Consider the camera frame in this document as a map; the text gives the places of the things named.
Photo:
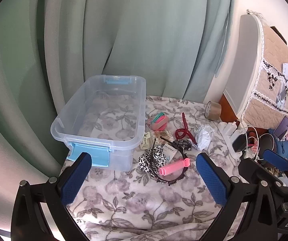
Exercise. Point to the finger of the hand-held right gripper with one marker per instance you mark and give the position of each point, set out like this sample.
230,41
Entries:
254,170
276,160

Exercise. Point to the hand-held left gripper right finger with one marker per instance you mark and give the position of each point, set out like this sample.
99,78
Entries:
211,179

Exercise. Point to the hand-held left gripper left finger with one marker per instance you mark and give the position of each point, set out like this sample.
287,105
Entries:
75,180

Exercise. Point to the black headband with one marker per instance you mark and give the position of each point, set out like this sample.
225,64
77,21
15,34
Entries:
184,174

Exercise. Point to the pink hair roller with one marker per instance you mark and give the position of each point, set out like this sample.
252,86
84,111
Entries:
174,167

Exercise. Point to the white paper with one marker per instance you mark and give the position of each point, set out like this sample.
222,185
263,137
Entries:
204,136

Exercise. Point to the black toy car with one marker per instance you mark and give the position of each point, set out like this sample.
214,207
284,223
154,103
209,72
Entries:
181,145

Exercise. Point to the white and blue medicine box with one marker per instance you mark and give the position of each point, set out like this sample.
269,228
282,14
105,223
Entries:
170,153

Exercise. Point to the red hair claw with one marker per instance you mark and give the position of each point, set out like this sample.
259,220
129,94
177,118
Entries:
181,133

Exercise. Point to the cotton swab pack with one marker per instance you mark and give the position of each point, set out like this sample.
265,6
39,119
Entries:
165,135

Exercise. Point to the leopard print scrunchie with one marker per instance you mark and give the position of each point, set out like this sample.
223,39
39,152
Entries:
146,162

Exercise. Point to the brown tape roll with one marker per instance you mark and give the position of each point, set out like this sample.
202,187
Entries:
212,110

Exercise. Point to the cream hair claw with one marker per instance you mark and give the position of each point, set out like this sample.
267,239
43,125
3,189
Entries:
146,140

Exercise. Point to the clear plastic container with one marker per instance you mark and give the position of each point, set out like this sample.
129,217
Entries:
103,105

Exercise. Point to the blue cloth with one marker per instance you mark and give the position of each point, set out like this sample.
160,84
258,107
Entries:
285,149

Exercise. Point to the black power adapter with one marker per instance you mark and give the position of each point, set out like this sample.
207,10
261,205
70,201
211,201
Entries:
239,143

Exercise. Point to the smartphone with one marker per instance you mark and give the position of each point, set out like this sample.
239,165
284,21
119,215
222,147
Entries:
283,128

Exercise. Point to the white power strip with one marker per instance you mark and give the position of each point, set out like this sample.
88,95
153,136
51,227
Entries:
227,133

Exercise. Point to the floral blanket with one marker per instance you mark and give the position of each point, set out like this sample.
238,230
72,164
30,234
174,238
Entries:
133,200

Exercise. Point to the white headboard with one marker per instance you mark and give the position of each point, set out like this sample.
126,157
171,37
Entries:
244,62

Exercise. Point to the quilted lace cover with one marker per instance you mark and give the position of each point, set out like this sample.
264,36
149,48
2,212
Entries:
276,55

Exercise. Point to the pale green curtain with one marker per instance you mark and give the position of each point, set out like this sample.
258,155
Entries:
133,30

